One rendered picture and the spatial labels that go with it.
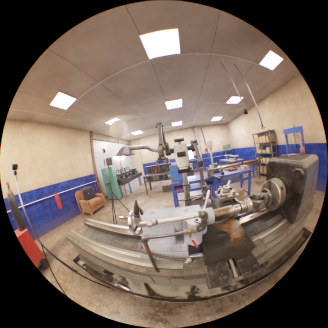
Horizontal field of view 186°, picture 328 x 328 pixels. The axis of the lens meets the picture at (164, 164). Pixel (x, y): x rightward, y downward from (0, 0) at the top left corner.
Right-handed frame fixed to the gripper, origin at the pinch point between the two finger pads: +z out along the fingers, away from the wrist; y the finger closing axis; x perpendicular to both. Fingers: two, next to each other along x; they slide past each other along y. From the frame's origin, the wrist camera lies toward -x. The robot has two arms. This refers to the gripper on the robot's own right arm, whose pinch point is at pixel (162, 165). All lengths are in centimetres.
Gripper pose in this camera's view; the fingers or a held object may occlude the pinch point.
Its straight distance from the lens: 113.5
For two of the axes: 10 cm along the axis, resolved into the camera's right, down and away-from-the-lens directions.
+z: 0.6, 9.0, -4.3
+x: 2.4, 4.1, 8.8
